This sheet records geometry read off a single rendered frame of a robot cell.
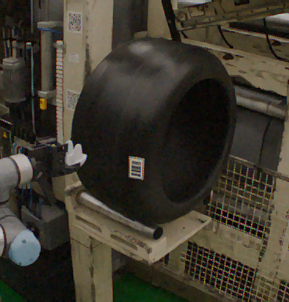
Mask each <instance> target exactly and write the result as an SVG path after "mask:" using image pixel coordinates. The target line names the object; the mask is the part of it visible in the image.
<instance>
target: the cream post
mask: <svg viewBox="0 0 289 302"><path fill-rule="evenodd" d="M68 11H72V12H80V13H82V33H75V32H69V31H68V24H67V19H68ZM112 30H113V0H64V32H63V34H64V44H63V49H64V55H63V64H64V67H63V108H64V115H63V129H64V144H65V142H66V141H71V122H72V117H73V113H74V111H73V110H69V109H67V108H66V101H67V90H66V89H69V90H73V91H77V92H79V93H81V90H82V88H83V87H84V85H85V83H86V81H87V80H88V78H89V76H90V74H91V73H92V72H93V70H94V69H95V68H96V67H97V66H98V64H99V63H100V62H101V61H102V60H103V59H104V58H105V57H106V56H107V54H108V53H111V52H112ZM69 53H76V54H79V62H74V61H69ZM65 179H66V187H68V186H70V185H71V184H72V183H76V182H78V181H80V180H79V177H78V176H77V175H76V172H75V173H72V174H70V175H65ZM72 223H73V222H72V213H70V212H68V227H69V230H70V244H71V259H72V265H73V274H74V283H75V300H76V302H113V301H112V247H110V246H108V245H106V244H104V243H102V242H100V241H98V240H97V239H95V238H92V237H91V236H89V235H88V234H85V232H83V231H80V230H78V229H77V228H75V227H73V226H72Z"/></svg>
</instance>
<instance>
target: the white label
mask: <svg viewBox="0 0 289 302"><path fill-rule="evenodd" d="M143 174H144V159H141V158H137V157H129V176H128V177H130V178H135V179H141V180H143Z"/></svg>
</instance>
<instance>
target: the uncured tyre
mask: <svg viewBox="0 0 289 302"><path fill-rule="evenodd" d="M236 117H237V114H236V91H235V87H234V85H233V82H232V80H231V77H230V75H229V74H228V72H227V71H226V70H225V66H224V65H223V63H222V62H221V61H220V60H219V59H218V57H217V56H215V55H214V54H212V53H211V52H210V51H208V50H205V49H204V48H202V47H200V46H194V45H191V44H187V43H183V42H176V41H173V40H169V39H158V38H153V37H147V38H139V39H133V40H130V41H129V42H125V43H123V44H122V45H120V46H117V47H116V48H115V49H114V50H113V51H112V52H111V53H108V54H107V56H106V57H105V58H104V59H103V60H102V61H101V62H100V63H99V64H98V66H97V67H96V68H95V69H94V70H93V72H92V73H91V74H90V76H89V78H88V80H87V81H86V83H85V85H84V87H83V88H82V90H81V93H80V95H79V98H78V100H77V102H76V105H75V110H74V113H73V117H72V122H71V141H72V145H73V148H74V149H75V146H76V145H77V144H80V145H81V149H82V154H86V155H87V158H86V160H85V162H84V163H83V165H82V166H81V168H79V169H78V170H77V171H76V175H77V176H78V177H79V180H80V182H81V183H82V184H83V186H84V187H85V188H86V189H87V190H88V191H89V192H90V193H91V194H92V196H94V197H95V198H96V199H98V200H99V201H100V202H101V203H103V204H106V205H108V206H110V207H113V208H115V209H117V210H119V211H120V212H123V213H125V214H127V215H130V216H132V217H134V218H135V219H139V220H140V221H143V222H146V223H156V224H164V223H170V222H172V221H174V220H175V219H178V218H180V217H182V216H184V215H187V214H189V213H190V212H191V211H192V210H194V209H195V208H196V207H198V206H199V205H200V204H201V203H202V202H203V201H204V199H205V198H206V197H207V196H208V194H209V193H210V192H211V190H212V189H213V188H214V186H215V184H216V183H217V181H218V179H219V177H220V175H221V173H222V172H223V170H224V166H225V164H226V162H227V159H228V158H229V153H230V150H231V148H232V141H233V138H234V135H235V131H236ZM129 157H137V158H141V159H144V174H143V180H141V179H135V178H130V177H128V176H129Z"/></svg>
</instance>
